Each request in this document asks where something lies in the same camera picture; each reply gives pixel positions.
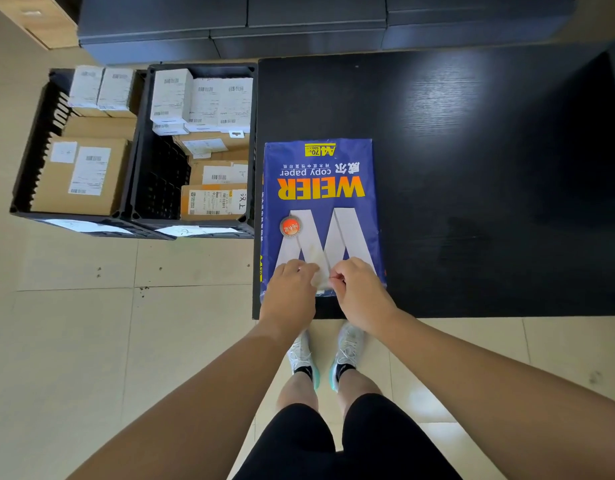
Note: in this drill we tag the person's left leg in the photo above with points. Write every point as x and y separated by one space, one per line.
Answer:
297 392

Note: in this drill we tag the brown cardboard parcel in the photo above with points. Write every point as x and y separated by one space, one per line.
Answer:
217 172
207 143

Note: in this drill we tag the white paper crate label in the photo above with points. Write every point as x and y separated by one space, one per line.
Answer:
195 230
85 226

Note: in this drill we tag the tall white labelled carton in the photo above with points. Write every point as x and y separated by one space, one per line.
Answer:
171 94

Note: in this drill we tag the small flat white carton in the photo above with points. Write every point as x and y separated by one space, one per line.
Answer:
170 128

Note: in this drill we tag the flat brown cardboard box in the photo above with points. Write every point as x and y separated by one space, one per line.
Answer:
100 128

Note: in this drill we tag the blue copy paper ream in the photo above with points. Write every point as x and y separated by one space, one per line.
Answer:
320 194

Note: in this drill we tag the brown parcel with green-edged label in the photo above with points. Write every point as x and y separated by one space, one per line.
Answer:
212 202

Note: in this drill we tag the person's right leg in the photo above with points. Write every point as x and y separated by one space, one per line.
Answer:
357 389

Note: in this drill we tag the person's black shorts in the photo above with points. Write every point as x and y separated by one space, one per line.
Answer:
337 444

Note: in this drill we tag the black plastic crate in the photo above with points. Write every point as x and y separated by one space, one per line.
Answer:
37 144
160 179

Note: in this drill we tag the person's left white sneaker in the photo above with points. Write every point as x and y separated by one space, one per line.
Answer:
300 352

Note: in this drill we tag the person's leg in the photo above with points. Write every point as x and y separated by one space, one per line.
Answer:
297 392
357 389

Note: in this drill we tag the person's left hand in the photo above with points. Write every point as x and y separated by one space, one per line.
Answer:
287 299

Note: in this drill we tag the person's right fingers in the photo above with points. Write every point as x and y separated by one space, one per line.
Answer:
350 272

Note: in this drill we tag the person's black sock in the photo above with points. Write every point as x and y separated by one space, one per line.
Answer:
303 372
345 372

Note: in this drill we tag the person's right hand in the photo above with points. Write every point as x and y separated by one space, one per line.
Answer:
360 294

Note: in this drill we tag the person's right black sock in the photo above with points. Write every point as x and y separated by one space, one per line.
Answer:
345 372

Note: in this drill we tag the translucent white sticker strip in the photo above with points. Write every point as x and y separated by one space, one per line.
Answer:
321 267

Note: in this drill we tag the light wooden cabinet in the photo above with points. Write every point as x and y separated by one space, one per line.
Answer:
42 19

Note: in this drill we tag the person's right white sneaker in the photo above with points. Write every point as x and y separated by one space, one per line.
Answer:
348 344

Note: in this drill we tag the person's white sneaker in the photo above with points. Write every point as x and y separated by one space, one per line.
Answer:
300 352
348 344

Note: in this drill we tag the person's left forearm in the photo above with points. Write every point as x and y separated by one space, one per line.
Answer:
202 409

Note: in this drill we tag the dark grey sofa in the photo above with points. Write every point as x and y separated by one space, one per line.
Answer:
312 24

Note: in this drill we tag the person's left fingers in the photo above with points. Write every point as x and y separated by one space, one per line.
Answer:
295 270

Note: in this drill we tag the large brown cardboard box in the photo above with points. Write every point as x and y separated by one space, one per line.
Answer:
52 184

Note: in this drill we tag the person's left black sock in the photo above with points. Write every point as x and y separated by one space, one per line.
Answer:
303 372

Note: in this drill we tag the person's right forearm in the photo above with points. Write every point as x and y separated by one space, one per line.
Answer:
487 394

